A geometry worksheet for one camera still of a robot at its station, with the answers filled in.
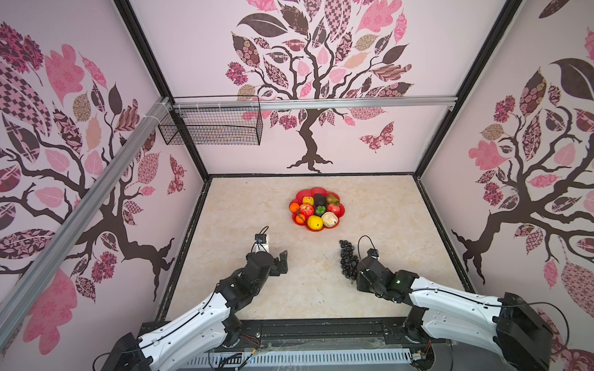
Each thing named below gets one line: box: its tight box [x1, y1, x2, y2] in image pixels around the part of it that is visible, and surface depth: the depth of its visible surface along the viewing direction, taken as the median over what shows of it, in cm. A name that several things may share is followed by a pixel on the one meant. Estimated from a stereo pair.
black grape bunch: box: [338, 239, 359, 285], surface depth 89 cm
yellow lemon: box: [307, 214, 324, 231], surface depth 97 cm
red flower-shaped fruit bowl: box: [288, 187, 346, 233], surface depth 102 cm
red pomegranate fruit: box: [298, 202, 315, 217], surface depth 102 cm
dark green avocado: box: [314, 193, 327, 207], surface depth 106 cm
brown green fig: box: [326, 193, 341, 206], surface depth 105 cm
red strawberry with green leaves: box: [327, 203, 341, 215], surface depth 102 cm
